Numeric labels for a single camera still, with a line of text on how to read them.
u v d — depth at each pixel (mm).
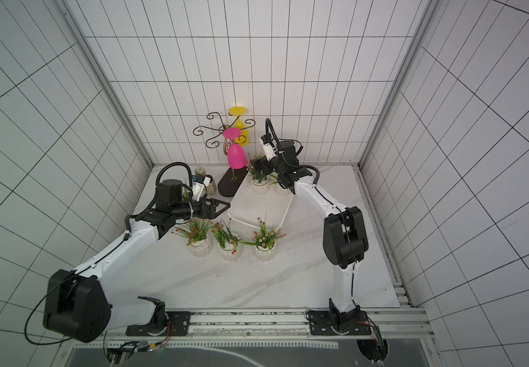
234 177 1111
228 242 853
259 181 1037
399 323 743
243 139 841
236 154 952
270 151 783
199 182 723
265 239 777
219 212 720
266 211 997
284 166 698
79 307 397
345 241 510
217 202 721
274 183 979
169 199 625
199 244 847
